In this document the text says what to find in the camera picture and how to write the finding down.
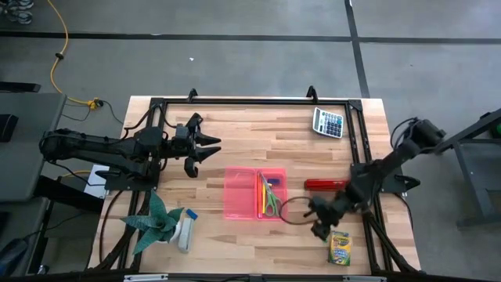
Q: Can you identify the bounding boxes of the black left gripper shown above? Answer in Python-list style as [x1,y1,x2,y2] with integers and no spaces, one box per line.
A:
[162,112,222,179]

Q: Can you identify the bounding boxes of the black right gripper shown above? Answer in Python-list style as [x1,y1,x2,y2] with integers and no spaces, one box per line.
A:
[305,191,355,242]

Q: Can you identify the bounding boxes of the yellow green crayon box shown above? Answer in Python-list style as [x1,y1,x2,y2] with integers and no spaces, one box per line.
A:
[327,230,353,267]

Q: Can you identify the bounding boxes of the green handled scissors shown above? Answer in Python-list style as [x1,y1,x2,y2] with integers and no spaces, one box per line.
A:
[258,172,283,219]

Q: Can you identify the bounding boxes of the pink translucent plastic box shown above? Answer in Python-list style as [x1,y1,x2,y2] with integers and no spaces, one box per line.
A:
[222,166,289,222]

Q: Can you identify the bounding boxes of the red pencil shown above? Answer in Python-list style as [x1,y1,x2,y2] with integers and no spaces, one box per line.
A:
[256,172,263,219]

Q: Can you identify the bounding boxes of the red marker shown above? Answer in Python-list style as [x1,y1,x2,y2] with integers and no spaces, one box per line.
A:
[304,178,351,192]

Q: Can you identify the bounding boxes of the white stapler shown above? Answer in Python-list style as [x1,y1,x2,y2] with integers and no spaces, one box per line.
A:
[178,217,196,254]

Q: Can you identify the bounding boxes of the green plant in white pot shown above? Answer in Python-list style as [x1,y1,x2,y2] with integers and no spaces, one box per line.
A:
[120,189,185,255]

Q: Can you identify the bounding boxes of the white desk calculator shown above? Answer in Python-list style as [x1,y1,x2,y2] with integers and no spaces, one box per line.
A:
[312,107,344,139]

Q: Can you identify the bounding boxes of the white paper sheet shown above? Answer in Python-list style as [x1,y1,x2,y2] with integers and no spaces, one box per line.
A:
[84,164,111,200]

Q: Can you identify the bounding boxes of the grey metal stand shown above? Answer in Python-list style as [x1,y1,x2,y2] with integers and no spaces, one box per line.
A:
[432,108,501,229]

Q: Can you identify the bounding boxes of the grey side table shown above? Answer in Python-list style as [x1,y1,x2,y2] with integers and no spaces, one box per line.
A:
[0,92,67,203]

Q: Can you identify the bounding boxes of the black box device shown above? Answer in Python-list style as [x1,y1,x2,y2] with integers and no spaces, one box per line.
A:
[0,113,20,143]

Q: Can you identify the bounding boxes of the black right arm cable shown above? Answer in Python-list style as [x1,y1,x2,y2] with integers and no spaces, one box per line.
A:
[278,195,315,226]

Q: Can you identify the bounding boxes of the black aluminium table frame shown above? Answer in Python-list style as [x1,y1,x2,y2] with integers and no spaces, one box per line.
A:
[88,85,422,282]

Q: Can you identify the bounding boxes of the yellow extension cable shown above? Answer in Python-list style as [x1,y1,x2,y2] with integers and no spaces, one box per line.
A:
[45,0,99,110]

